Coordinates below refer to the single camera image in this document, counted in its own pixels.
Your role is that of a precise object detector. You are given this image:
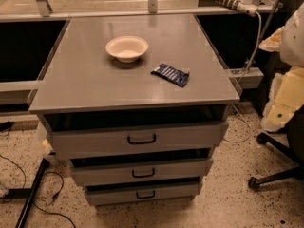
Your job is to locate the grey drawer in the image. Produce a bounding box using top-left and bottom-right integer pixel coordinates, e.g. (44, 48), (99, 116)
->
(71, 158), (213, 186)
(85, 180), (202, 206)
(47, 122), (228, 160)

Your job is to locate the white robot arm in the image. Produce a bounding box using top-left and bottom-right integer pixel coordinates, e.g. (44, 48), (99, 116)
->
(259, 3), (304, 132)

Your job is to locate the blue snack packet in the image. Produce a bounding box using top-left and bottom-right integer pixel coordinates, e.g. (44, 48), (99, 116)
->
(151, 63), (189, 87)

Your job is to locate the white bowl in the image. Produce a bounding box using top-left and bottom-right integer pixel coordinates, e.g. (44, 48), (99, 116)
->
(105, 36), (149, 63)

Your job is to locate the black floor stand leg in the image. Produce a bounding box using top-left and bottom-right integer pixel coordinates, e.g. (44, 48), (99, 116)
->
(0, 158), (49, 228)

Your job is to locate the grey drawer cabinet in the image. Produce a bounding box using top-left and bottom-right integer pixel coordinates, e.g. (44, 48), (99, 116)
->
(30, 14), (238, 192)

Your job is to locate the white power strip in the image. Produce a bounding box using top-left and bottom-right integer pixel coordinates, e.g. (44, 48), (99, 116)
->
(213, 0), (258, 17)

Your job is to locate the thin grey floor cable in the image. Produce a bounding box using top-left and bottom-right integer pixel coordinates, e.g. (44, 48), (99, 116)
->
(222, 104), (253, 144)

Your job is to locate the white power cable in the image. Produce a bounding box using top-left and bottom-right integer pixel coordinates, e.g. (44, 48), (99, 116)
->
(237, 10), (264, 84)

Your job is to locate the black office chair base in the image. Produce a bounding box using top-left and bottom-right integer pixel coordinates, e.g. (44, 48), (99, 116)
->
(247, 107), (304, 192)

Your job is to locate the black floor cable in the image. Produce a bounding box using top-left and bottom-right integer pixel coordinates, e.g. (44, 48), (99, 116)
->
(0, 154), (77, 228)

